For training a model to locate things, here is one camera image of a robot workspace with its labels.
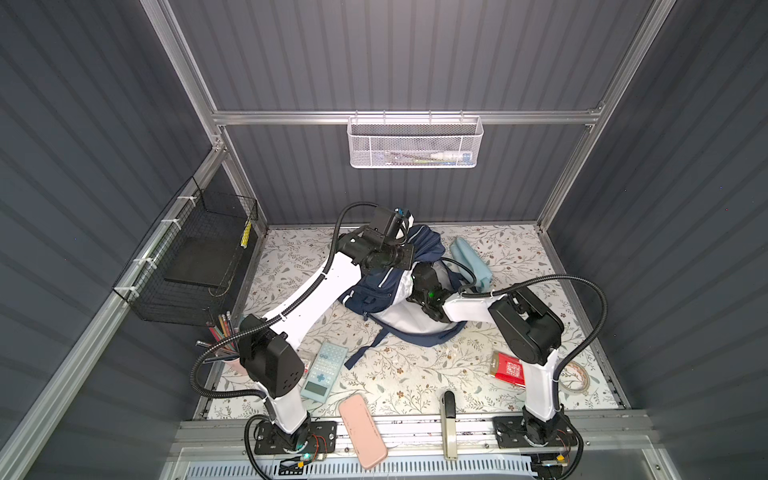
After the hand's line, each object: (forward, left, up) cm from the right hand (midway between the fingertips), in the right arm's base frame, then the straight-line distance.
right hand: (386, 274), depth 93 cm
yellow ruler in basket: (+3, +39, +16) cm, 42 cm away
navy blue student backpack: (-13, 0, +6) cm, 14 cm away
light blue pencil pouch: (+15, -26, -7) cm, 31 cm away
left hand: (-4, -8, +15) cm, 18 cm away
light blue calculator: (-28, +17, -8) cm, 34 cm away
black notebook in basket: (-10, +43, +21) cm, 49 cm away
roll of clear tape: (-28, -53, -11) cm, 61 cm away
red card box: (-26, -34, -9) cm, 44 cm away
